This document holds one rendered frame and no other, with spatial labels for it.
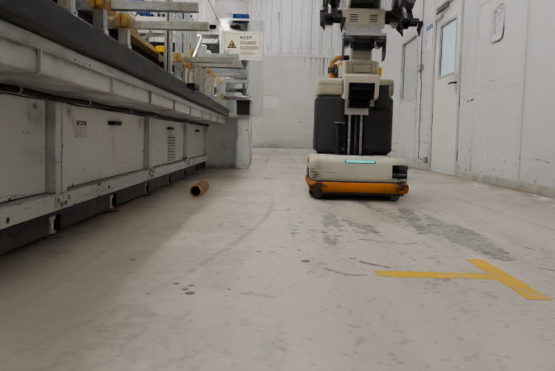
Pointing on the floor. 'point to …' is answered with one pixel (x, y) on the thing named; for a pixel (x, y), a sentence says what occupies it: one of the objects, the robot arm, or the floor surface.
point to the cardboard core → (199, 188)
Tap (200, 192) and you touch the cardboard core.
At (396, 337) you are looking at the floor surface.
